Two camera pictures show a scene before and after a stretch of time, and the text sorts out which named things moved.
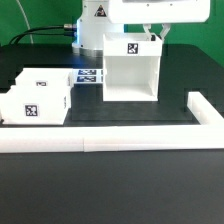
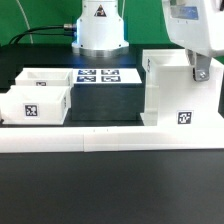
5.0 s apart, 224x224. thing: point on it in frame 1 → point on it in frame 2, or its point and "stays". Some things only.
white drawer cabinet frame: [130, 67] → [173, 97]
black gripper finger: [163, 32] → [201, 65]
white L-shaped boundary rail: [208, 135] stays
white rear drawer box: [45, 78] stays
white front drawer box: [35, 104] stays
